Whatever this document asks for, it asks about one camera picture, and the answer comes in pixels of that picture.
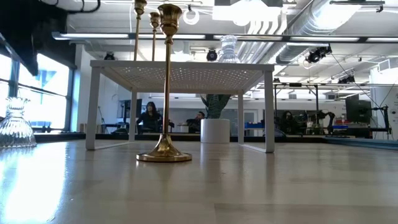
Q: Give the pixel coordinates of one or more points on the black ceiling-hung camera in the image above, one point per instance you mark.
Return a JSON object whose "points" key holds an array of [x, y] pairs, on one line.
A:
{"points": [[318, 53]]}

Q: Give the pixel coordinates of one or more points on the ribbed glass candle holder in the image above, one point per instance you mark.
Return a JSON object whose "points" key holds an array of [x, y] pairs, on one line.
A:
{"points": [[228, 53], [15, 130]]}

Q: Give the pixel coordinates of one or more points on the dark wall screen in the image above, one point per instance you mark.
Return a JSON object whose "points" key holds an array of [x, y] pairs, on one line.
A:
{"points": [[127, 109]]}

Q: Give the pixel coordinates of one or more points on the green snake plant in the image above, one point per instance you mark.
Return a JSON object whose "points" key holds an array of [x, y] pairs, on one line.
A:
{"points": [[214, 105]]}

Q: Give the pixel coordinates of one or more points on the brass candlestick holder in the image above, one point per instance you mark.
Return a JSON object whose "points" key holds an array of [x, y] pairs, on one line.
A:
{"points": [[164, 149], [154, 20], [139, 7]]}

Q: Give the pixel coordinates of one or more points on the black dome camera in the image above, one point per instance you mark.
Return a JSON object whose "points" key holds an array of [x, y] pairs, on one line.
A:
{"points": [[109, 56], [211, 55]]}

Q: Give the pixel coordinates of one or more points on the white perforated metal shelf riser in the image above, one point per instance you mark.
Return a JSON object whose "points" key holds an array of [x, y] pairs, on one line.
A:
{"points": [[186, 66]]}

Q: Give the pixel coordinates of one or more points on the white round plant pot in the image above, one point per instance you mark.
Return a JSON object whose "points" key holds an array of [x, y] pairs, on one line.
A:
{"points": [[214, 130]]}

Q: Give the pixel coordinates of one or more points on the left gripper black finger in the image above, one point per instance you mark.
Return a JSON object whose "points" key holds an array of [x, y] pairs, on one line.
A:
{"points": [[32, 53]]}

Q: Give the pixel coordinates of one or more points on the black metal frame stand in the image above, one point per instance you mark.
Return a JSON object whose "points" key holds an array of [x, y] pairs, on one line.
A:
{"points": [[316, 99]]}

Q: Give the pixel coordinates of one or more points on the black computer monitor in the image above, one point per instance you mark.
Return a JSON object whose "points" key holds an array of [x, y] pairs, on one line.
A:
{"points": [[359, 112]]}

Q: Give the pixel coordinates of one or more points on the black frame bar with lights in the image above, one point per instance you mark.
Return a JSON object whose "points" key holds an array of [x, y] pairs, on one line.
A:
{"points": [[210, 36]]}

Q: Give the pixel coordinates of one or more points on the silver ceiling air duct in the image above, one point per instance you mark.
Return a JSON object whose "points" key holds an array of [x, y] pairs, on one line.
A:
{"points": [[311, 18]]}

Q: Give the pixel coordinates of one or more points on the blue storage bins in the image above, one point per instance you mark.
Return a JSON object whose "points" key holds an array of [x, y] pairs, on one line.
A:
{"points": [[253, 125]]}

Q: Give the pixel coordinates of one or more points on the person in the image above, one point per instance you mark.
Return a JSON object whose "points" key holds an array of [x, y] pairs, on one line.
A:
{"points": [[287, 124], [150, 119], [196, 124]]}

